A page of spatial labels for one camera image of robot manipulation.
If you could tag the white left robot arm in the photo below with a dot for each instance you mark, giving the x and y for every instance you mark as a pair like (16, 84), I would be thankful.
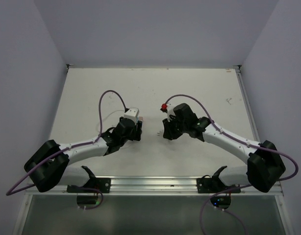
(52, 164)

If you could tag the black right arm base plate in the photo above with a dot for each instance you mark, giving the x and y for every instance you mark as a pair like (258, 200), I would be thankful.
(211, 185)

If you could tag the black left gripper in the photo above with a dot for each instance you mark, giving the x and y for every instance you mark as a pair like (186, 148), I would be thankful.
(137, 131)

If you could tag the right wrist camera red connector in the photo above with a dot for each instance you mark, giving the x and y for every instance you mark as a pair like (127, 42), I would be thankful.
(168, 108)

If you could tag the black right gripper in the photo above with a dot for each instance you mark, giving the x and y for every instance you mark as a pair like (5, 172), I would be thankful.
(169, 133)

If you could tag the aluminium rail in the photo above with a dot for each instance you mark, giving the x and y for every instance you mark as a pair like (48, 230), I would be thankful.
(154, 186)
(246, 102)

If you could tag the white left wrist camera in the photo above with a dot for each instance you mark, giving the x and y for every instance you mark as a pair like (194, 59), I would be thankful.
(132, 114)

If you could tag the aluminium right side rail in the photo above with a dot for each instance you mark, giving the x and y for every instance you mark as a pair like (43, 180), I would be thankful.
(246, 102)

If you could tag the aluminium front rail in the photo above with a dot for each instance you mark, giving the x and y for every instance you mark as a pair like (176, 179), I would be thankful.
(154, 186)

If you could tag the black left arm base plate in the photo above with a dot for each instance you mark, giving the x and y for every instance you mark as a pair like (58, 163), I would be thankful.
(101, 184)

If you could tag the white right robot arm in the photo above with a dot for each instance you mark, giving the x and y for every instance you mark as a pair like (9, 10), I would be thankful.
(262, 166)

